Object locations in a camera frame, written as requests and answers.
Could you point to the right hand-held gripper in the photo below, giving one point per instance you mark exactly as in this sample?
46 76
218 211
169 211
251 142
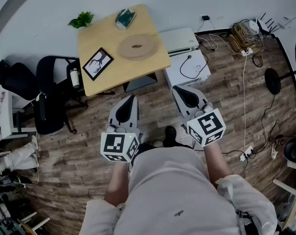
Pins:
206 128

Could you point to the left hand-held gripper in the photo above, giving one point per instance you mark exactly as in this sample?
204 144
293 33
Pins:
113 143

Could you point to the person's left forearm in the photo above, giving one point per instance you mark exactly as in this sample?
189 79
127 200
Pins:
117 185

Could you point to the person's right forearm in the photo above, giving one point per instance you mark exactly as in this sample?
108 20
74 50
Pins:
216 165

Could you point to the white cardboard box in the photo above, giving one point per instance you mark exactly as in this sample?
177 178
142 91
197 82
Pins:
177 75

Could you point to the dark green snack packet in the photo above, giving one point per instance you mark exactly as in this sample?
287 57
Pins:
125 18

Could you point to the person's black shoe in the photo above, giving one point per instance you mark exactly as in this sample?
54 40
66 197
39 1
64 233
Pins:
170 136

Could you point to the black table base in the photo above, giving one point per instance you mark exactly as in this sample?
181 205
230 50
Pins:
140 83

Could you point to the black framed antler picture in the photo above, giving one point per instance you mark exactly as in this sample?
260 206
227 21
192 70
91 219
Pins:
97 63

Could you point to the white travel cup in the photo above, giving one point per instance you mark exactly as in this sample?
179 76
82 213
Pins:
75 78

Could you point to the white flat appliance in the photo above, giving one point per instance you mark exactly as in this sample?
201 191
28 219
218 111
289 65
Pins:
177 39

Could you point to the white power strip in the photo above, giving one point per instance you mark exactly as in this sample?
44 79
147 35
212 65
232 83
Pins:
247 51
246 153

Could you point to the black office chair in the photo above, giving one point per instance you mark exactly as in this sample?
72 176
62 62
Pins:
15 79
50 82

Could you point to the black standing fan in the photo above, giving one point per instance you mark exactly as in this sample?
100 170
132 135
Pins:
273 81

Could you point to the person's white shirt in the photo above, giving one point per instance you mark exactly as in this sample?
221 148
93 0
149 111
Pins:
172 195

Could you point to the small white network device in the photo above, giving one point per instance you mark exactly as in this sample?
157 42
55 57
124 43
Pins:
253 25

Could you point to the white router with black antennas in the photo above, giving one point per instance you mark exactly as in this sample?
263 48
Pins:
263 24

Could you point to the green leafy plant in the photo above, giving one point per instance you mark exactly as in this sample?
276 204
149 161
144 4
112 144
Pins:
81 20

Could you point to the white cabinet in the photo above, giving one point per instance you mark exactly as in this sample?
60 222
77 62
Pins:
4 116

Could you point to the white wooden rack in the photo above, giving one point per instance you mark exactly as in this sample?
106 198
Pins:
285 186

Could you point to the black wall charger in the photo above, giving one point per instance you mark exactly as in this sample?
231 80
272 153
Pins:
205 17

